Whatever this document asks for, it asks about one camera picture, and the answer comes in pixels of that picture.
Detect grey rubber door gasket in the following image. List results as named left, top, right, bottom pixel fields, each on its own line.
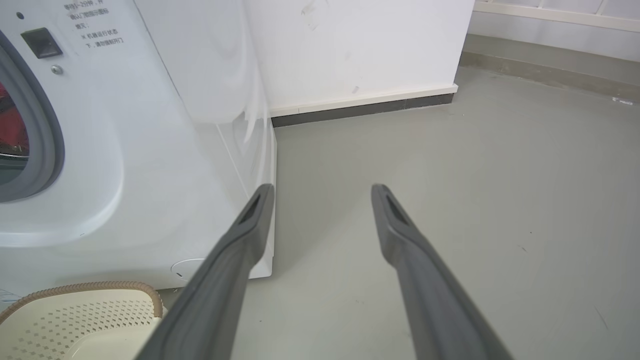
left=0, top=30, right=66, bottom=203

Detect black door latch slot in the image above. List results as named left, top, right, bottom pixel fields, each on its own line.
left=21, top=27, right=64, bottom=59

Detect small printed text label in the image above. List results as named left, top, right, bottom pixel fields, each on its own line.
left=62, top=0, right=126, bottom=51

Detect steel perforated washer drum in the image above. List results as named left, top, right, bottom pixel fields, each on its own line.
left=0, top=154, right=29, bottom=187

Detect round filter cover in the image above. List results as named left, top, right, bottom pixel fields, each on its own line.
left=171, top=258, right=206, bottom=281

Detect white front-load washing machine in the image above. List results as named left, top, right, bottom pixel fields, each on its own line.
left=0, top=0, right=278, bottom=301

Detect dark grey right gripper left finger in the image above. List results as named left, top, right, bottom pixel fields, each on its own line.
left=135, top=183, right=275, bottom=360

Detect red printed garment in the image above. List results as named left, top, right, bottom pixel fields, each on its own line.
left=0, top=82, right=30, bottom=157

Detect cream plastic laundry basket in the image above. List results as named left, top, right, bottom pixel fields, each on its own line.
left=0, top=281, right=164, bottom=360

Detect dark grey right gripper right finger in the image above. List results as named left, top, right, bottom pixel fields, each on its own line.
left=370, top=183, right=514, bottom=360

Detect white and dark baseboard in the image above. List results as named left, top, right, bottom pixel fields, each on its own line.
left=270, top=84, right=459, bottom=128

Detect cream window frame rail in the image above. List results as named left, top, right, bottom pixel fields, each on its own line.
left=472, top=0, right=640, bottom=34

